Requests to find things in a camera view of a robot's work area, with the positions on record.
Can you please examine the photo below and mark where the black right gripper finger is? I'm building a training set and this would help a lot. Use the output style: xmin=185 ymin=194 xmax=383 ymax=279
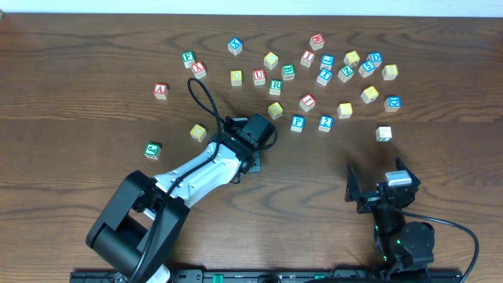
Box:
xmin=395 ymin=157 xmax=413 ymax=177
xmin=344 ymin=164 xmax=361 ymax=202

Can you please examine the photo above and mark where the green R wooden block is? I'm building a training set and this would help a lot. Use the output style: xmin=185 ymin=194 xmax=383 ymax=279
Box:
xmin=269 ymin=79 xmax=283 ymax=96

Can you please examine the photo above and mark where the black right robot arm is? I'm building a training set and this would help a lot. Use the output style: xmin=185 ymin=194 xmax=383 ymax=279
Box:
xmin=345 ymin=158 xmax=435 ymax=272

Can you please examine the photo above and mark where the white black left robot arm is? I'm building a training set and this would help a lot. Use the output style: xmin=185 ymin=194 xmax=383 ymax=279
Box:
xmin=86 ymin=114 xmax=277 ymax=282

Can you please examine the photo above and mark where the yellow Q wooden block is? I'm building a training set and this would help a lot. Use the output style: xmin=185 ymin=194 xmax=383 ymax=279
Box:
xmin=267 ymin=101 xmax=284 ymax=119

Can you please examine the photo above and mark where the blue P wooden block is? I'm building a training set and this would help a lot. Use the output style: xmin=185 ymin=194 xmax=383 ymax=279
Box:
xmin=291 ymin=116 xmax=305 ymax=132

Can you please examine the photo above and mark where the yellow G wooden block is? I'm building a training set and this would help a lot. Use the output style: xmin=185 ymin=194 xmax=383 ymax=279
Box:
xmin=190 ymin=124 xmax=207 ymax=142

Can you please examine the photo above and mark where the blue D block lower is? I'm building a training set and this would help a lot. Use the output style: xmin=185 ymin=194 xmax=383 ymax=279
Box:
xmin=384 ymin=96 xmax=402 ymax=112

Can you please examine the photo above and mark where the blue d block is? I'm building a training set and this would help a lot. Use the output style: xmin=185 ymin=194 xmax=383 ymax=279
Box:
xmin=366 ymin=52 xmax=383 ymax=68
xmin=384 ymin=96 xmax=402 ymax=112

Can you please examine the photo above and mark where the blue 2 wooden block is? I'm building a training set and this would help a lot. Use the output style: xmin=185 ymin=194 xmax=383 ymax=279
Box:
xmin=318 ymin=115 xmax=333 ymax=132

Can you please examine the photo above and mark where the yellow K wooden block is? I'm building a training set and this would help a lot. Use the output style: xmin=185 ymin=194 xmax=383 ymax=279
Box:
xmin=361 ymin=86 xmax=379 ymax=104

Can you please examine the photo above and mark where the yellow S wooden block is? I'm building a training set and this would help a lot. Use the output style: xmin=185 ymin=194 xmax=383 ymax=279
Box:
xmin=337 ymin=102 xmax=353 ymax=119

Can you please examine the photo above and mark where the red I block lower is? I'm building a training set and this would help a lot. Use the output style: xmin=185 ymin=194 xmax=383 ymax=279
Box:
xmin=299 ymin=94 xmax=317 ymax=112

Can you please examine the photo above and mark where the red i block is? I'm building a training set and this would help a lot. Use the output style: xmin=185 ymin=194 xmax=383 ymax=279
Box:
xmin=299 ymin=94 xmax=317 ymax=112
xmin=300 ymin=50 xmax=315 ymax=68

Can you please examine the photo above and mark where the red U block upper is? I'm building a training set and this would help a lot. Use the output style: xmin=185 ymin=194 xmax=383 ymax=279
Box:
xmin=252 ymin=69 xmax=266 ymax=86

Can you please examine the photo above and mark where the yellow block left middle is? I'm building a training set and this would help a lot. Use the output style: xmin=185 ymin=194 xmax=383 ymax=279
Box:
xmin=230 ymin=70 xmax=243 ymax=86

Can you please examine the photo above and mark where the yellow 8 wooden block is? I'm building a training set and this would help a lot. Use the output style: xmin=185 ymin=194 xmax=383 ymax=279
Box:
xmin=382 ymin=64 xmax=398 ymax=81

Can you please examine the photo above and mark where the green B wooden block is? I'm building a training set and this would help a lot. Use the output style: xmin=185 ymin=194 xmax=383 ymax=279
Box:
xmin=281 ymin=64 xmax=296 ymax=80

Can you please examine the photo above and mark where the green J wooden block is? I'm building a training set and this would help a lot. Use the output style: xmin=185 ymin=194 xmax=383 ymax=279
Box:
xmin=144 ymin=143 xmax=162 ymax=160

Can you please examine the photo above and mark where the blue 5 wooden block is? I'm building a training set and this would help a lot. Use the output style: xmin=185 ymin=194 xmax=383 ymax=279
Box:
xmin=358 ymin=61 xmax=376 ymax=78

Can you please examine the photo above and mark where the yellow block upper centre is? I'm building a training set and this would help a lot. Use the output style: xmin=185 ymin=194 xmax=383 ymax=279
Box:
xmin=264 ymin=52 xmax=279 ymax=70

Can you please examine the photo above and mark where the green Z wooden block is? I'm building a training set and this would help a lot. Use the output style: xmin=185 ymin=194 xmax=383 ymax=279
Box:
xmin=338 ymin=65 xmax=354 ymax=83

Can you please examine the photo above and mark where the red X wooden block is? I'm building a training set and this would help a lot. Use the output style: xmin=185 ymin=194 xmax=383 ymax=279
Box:
xmin=190 ymin=61 xmax=207 ymax=79

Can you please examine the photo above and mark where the blue D block upper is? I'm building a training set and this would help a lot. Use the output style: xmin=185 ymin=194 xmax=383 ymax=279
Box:
xmin=366 ymin=52 xmax=383 ymax=68

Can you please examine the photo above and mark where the blue T wooden block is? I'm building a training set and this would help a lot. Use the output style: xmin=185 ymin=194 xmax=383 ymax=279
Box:
xmin=317 ymin=68 xmax=333 ymax=86

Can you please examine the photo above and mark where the red A wooden block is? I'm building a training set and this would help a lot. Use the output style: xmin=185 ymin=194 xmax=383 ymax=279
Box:
xmin=153 ymin=83 xmax=169 ymax=100

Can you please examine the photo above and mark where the yellow block upper right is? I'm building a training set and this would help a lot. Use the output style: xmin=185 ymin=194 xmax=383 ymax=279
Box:
xmin=343 ymin=50 xmax=360 ymax=68

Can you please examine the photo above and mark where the blue X wooden block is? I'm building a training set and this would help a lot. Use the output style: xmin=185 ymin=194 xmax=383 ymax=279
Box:
xmin=228 ymin=38 xmax=243 ymax=56

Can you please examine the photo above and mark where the red I block upper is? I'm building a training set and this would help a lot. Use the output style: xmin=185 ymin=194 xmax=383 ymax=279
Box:
xmin=300 ymin=50 xmax=315 ymax=68

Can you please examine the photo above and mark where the green F wooden block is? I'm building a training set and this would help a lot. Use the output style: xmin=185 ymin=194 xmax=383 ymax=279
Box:
xmin=182 ymin=50 xmax=196 ymax=68

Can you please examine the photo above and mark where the blue L wooden block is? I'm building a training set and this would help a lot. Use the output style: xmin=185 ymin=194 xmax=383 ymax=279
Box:
xmin=320 ymin=54 xmax=335 ymax=71

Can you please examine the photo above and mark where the red block far top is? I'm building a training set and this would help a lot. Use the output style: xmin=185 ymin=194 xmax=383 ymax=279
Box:
xmin=310 ymin=33 xmax=325 ymax=51

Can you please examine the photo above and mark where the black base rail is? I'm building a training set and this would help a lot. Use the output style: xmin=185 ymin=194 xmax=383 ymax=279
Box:
xmin=69 ymin=267 xmax=464 ymax=283

